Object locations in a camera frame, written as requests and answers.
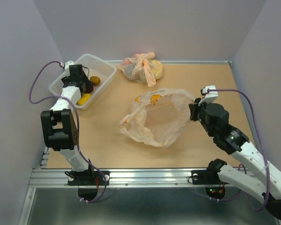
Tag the yellow corn cob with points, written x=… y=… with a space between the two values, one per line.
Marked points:
x=85 y=97

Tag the brown kiwi fruit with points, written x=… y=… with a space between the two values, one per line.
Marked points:
x=95 y=80

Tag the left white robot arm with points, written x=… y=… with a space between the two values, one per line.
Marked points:
x=60 y=131

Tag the translucent plastic bag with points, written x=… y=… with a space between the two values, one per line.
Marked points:
x=158 y=117

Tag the red apple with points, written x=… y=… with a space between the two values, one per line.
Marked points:
x=89 y=88

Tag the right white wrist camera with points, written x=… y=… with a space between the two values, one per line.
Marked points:
x=209 y=94

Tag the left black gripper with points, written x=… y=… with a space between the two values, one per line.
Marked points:
x=85 y=79

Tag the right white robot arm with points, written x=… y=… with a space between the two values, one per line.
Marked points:
x=265 y=185

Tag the white plastic mesh basket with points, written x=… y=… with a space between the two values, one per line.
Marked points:
x=96 y=67

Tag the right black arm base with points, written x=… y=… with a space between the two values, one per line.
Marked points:
x=208 y=176

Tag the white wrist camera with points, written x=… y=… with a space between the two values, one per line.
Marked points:
x=67 y=64
x=209 y=94

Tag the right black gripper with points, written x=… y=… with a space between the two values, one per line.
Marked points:
x=195 y=108

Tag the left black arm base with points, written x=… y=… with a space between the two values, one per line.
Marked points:
x=89 y=177

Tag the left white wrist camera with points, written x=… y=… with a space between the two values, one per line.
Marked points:
x=67 y=64

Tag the knotted plastic bag far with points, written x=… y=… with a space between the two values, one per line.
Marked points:
x=142 y=68

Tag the aluminium rail frame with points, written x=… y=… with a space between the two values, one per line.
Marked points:
x=133 y=164

